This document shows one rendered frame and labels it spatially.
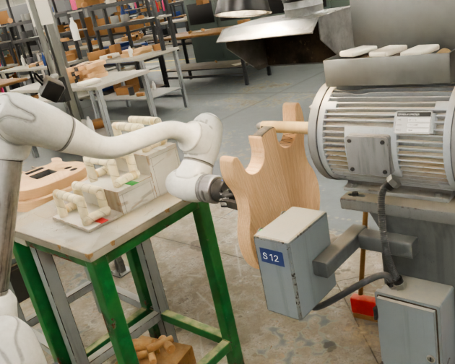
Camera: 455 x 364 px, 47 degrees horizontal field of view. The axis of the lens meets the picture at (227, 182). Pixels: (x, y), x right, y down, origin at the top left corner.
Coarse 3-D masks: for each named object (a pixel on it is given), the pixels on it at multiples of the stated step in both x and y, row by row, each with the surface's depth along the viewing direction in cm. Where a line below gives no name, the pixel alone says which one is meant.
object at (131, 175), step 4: (132, 172) 197; (136, 172) 198; (120, 176) 194; (124, 176) 195; (128, 176) 195; (132, 176) 196; (136, 176) 198; (116, 180) 193; (120, 180) 193; (124, 180) 194; (128, 180) 195; (116, 184) 193; (120, 184) 193
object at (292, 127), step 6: (276, 126) 144; (282, 126) 142; (288, 126) 141; (294, 126) 140; (300, 126) 138; (306, 126) 137; (276, 132) 145; (282, 132) 144; (288, 132) 142; (294, 132) 141; (300, 132) 139; (306, 132) 138
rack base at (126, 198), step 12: (108, 180) 205; (132, 180) 199; (144, 180) 198; (84, 192) 208; (108, 192) 194; (120, 192) 191; (132, 192) 194; (144, 192) 198; (96, 204) 205; (108, 204) 198; (120, 204) 192; (132, 204) 195
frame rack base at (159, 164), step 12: (168, 144) 206; (144, 156) 198; (156, 156) 200; (168, 156) 204; (120, 168) 214; (144, 168) 201; (156, 168) 201; (168, 168) 205; (156, 180) 201; (156, 192) 202
